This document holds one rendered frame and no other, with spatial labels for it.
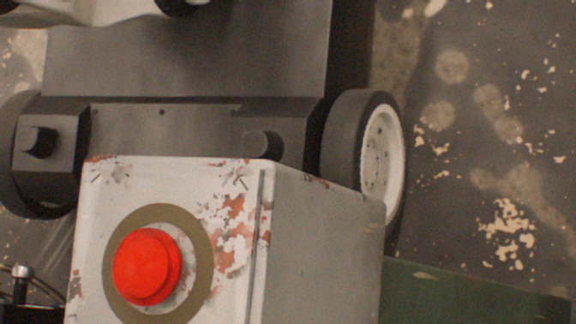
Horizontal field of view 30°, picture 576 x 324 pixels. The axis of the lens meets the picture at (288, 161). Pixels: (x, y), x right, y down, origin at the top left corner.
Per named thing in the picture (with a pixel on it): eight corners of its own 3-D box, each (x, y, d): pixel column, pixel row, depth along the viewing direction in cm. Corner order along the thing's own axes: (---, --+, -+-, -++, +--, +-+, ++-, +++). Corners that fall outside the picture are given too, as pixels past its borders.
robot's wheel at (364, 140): (384, 121, 155) (332, 64, 138) (417, 121, 152) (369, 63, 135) (363, 256, 149) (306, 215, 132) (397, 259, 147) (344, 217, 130)
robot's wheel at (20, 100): (50, 69, 170) (-32, 122, 154) (75, 68, 168) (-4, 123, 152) (82, 181, 179) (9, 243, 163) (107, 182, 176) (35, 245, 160)
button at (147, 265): (200, 232, 56) (179, 228, 54) (192, 310, 55) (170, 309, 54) (135, 228, 58) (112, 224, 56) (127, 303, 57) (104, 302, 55)
